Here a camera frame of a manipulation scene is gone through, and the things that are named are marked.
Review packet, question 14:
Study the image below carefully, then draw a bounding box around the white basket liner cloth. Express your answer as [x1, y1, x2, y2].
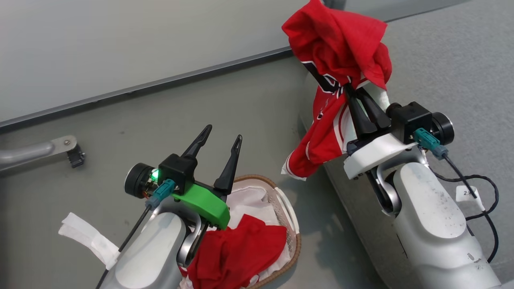
[225, 186, 292, 286]

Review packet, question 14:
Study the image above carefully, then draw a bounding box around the grey metal partition foot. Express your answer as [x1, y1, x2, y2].
[0, 135, 78, 173]

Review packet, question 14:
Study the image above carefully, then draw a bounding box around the red jersey with white stripes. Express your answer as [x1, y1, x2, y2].
[281, 0, 393, 181]

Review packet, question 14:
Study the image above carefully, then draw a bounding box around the grey fabric sofa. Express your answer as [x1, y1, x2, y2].
[299, 0, 514, 289]

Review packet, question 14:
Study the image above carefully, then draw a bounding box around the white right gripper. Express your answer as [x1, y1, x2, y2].
[343, 86, 418, 180]

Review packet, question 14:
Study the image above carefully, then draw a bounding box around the white crumpled cloth strip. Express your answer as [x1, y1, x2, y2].
[58, 212, 121, 271]

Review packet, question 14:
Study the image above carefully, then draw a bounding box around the white laundry basket brown rim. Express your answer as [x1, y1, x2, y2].
[179, 174, 302, 289]

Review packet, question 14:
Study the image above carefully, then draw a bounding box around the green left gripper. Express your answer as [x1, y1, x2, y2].
[170, 124, 243, 230]

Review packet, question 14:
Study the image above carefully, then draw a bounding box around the white paper cable tag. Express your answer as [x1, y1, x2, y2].
[455, 185, 486, 212]

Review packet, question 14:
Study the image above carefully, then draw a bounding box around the black cable teal plug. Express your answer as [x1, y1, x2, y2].
[96, 179, 177, 289]
[414, 128, 500, 264]

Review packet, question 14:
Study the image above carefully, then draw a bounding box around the plain red garment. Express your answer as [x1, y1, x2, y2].
[181, 214, 288, 289]

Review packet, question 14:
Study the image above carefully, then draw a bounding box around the black right cable teal plug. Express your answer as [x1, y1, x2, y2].
[414, 128, 500, 264]

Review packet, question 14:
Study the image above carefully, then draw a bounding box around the black left cable teal plug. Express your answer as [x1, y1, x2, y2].
[96, 179, 177, 289]

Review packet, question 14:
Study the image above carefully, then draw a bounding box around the black caster wheel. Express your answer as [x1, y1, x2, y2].
[66, 144, 86, 169]

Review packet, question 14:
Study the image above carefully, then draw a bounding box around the grey partition base rail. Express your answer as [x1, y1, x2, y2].
[0, 46, 294, 129]

